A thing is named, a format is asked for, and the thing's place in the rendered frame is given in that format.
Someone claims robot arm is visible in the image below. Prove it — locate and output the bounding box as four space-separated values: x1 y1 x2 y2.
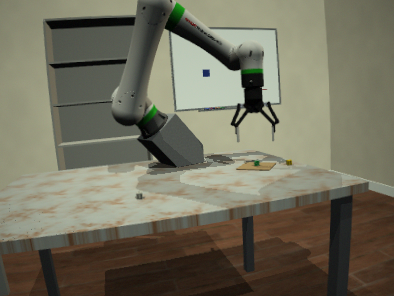
111 0 264 138

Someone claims tan square mat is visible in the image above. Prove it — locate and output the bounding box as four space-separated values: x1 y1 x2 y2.
236 162 276 171

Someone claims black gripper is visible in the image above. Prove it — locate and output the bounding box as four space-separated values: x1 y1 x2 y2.
231 87 279 142

